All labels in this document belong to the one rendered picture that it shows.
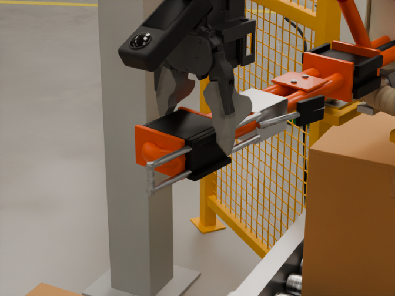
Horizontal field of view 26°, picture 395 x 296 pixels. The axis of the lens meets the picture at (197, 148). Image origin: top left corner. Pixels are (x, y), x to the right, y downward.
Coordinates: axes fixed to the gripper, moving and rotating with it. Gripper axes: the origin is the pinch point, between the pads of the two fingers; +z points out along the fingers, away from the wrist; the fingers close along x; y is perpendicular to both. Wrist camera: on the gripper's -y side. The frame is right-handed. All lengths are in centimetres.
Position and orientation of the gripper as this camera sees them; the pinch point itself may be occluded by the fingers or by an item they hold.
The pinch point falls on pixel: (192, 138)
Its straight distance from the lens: 102.2
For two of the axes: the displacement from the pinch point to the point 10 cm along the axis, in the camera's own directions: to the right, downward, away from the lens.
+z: 0.0, 9.1, 4.1
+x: -7.5, -2.7, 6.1
